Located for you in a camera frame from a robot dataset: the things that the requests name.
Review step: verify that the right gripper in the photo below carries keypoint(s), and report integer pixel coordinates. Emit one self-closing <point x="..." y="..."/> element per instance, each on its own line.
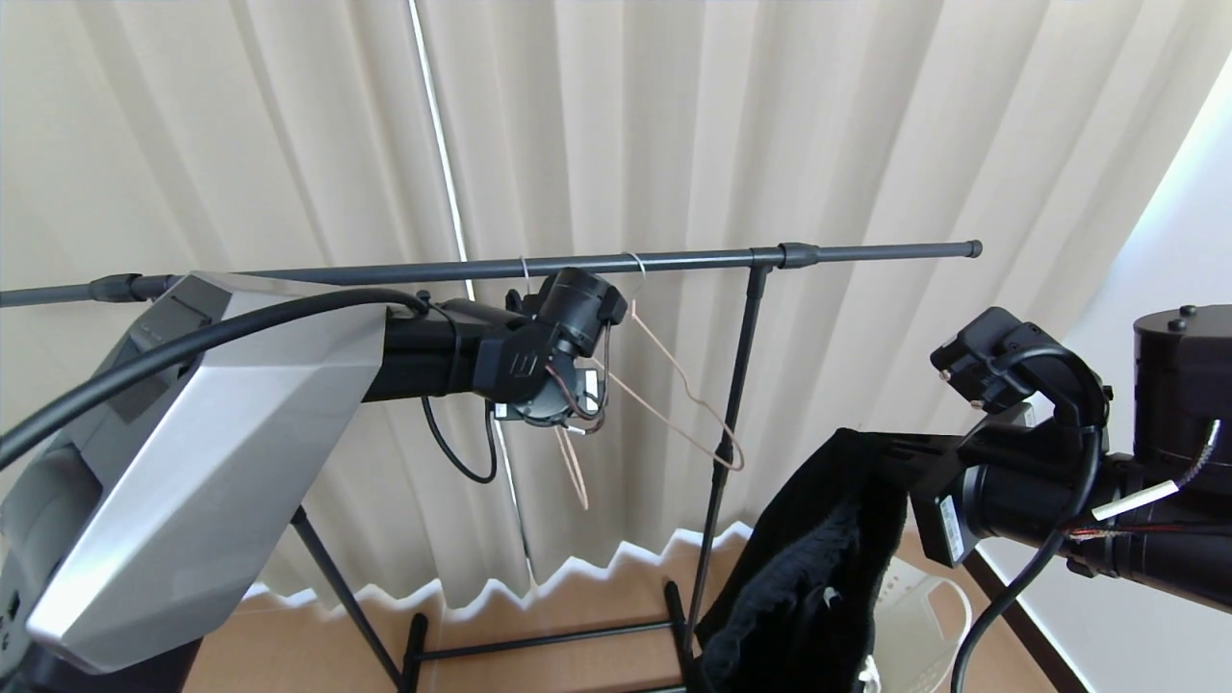
<point x="1020" y="500"/>

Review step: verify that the black knitted garment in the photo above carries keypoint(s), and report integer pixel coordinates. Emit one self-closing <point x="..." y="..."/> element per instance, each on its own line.
<point x="799" y="577"/>

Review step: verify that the pink clothes hanger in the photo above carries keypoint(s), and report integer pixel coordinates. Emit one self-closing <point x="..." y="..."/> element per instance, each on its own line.
<point x="736" y="460"/>
<point x="577" y="481"/>

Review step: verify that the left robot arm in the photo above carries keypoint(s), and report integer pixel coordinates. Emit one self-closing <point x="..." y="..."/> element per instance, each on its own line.
<point x="192" y="462"/>

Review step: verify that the white laundry basket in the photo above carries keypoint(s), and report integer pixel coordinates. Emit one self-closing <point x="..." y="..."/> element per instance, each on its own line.
<point x="924" y="626"/>

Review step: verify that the black clothes rack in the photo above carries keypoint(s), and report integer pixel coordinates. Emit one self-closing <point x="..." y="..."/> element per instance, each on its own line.
<point x="693" y="258"/>

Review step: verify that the beige curtain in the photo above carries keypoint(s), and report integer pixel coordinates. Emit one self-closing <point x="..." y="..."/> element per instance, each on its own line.
<point x="770" y="115"/>

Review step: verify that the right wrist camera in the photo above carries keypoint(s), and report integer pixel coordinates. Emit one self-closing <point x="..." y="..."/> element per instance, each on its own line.
<point x="982" y="356"/>

